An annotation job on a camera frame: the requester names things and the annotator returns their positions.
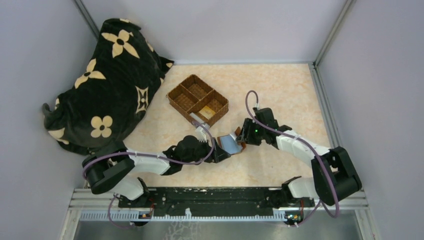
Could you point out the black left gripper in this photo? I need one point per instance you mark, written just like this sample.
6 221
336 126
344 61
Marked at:
219 154

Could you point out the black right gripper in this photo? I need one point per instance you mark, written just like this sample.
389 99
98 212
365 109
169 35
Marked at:
245 135

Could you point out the brown leather card holder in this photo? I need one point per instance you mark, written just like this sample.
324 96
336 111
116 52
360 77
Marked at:
230 144

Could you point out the brown woven divided basket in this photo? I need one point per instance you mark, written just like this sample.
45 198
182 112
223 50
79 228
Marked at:
192 94

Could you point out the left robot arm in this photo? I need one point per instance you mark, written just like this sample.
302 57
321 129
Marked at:
112 168

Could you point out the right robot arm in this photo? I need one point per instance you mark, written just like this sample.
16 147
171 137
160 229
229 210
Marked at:
334 176

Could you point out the white card in basket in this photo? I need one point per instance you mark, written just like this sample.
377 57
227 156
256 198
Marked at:
196 118

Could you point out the yellow card in basket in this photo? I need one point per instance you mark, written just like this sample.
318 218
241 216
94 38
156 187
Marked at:
207 112

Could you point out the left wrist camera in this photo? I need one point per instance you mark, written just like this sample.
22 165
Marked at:
201 132

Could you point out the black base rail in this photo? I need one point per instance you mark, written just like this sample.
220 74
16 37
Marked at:
168 204

